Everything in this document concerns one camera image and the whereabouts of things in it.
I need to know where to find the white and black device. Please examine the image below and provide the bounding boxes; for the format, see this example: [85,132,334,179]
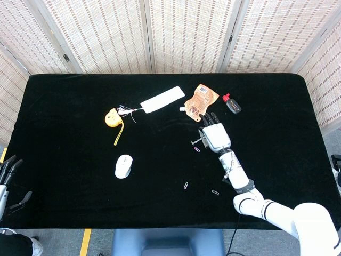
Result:
[331,154,341,189]

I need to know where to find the white bookmark with tassel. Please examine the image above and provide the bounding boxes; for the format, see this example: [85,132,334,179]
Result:
[118,85,186,124]

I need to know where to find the woven folding screen panel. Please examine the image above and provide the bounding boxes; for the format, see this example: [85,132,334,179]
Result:
[34,0,153,75]
[221,0,341,74]
[0,49,30,147]
[0,0,82,75]
[145,0,242,75]
[293,15,341,135]

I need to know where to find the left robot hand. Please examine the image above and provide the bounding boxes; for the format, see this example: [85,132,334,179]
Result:
[0,155,33,221]

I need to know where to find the orange spout pouch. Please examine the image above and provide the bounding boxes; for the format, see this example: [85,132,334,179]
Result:
[178,83,220,123]

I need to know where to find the yellow tape measure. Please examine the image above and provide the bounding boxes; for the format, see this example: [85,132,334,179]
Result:
[104,107,125,146]

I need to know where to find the white sneaker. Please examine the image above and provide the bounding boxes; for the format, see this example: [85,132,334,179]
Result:
[31,237,44,255]

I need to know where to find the white computer mouse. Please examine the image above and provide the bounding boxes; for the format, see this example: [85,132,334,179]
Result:
[115,154,133,179]

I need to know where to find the black bottle with red cap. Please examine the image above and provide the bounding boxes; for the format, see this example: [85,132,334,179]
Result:
[222,93,242,115]

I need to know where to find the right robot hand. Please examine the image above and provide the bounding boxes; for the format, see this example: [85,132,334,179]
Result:
[198,111,232,154]

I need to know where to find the black velvet tablecloth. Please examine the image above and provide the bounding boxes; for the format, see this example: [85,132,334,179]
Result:
[0,73,339,230]

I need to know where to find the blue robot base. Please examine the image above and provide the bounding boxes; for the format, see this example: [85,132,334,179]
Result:
[111,228,226,256]

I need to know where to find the black trouser leg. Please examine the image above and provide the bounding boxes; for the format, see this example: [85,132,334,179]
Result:
[0,234,34,256]

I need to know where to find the black cable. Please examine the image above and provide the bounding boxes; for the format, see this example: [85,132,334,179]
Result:
[225,213,242,256]

